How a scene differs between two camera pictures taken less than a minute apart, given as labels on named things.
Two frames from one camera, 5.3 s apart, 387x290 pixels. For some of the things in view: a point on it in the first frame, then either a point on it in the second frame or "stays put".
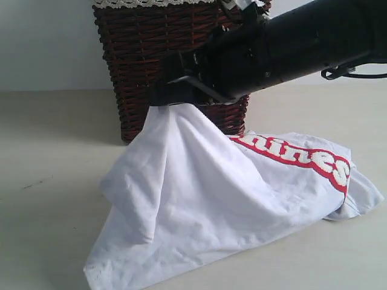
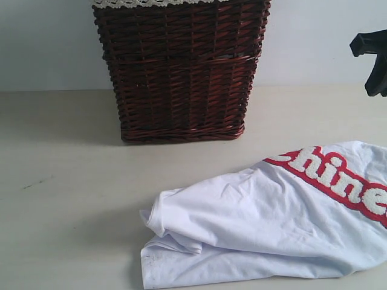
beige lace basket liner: (113, 3) stays put
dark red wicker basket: (142, 42) stays put
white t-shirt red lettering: (188, 187) -> (314, 212)
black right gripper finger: (175, 92) -> (377, 81)
